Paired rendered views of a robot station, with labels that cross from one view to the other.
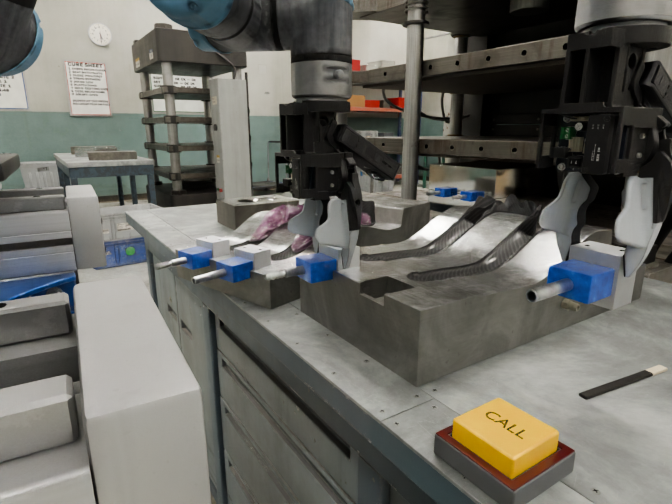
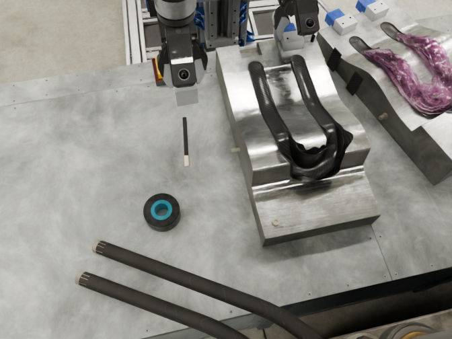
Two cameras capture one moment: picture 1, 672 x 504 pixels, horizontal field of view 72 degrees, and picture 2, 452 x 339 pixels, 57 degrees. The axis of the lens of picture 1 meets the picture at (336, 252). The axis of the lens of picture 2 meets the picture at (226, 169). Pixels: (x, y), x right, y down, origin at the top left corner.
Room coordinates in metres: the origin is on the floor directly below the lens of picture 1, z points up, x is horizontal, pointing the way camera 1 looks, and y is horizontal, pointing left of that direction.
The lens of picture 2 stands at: (0.72, -0.78, 1.71)
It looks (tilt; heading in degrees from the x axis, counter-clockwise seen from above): 64 degrees down; 108
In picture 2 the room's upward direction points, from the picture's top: 3 degrees clockwise
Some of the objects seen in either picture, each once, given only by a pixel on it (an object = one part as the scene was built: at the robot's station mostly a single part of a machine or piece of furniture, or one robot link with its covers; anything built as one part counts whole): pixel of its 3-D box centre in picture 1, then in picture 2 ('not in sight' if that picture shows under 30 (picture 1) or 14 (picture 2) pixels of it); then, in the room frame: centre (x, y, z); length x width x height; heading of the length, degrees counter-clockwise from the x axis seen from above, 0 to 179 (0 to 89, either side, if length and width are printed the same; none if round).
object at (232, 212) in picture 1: (257, 211); not in sight; (1.35, 0.23, 0.84); 0.20 x 0.15 x 0.07; 123
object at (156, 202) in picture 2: not in sight; (162, 212); (0.48, -0.52, 0.82); 0.08 x 0.08 x 0.04
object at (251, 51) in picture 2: (386, 299); (249, 54); (0.53, -0.06, 0.87); 0.05 x 0.05 x 0.04; 33
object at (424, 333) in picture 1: (480, 264); (291, 126); (0.69, -0.23, 0.87); 0.50 x 0.26 x 0.14; 123
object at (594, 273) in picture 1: (573, 282); (182, 74); (0.42, -0.23, 0.93); 0.13 x 0.05 x 0.05; 123
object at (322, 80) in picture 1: (322, 84); not in sight; (0.60, 0.02, 1.12); 0.08 x 0.08 x 0.05
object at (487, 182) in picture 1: (509, 189); not in sight; (1.58, -0.60, 0.87); 0.50 x 0.27 x 0.17; 123
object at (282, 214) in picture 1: (317, 216); (419, 66); (0.94, 0.04, 0.90); 0.26 x 0.18 x 0.08; 140
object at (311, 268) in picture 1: (309, 268); (286, 30); (0.59, 0.04, 0.89); 0.13 x 0.05 x 0.05; 123
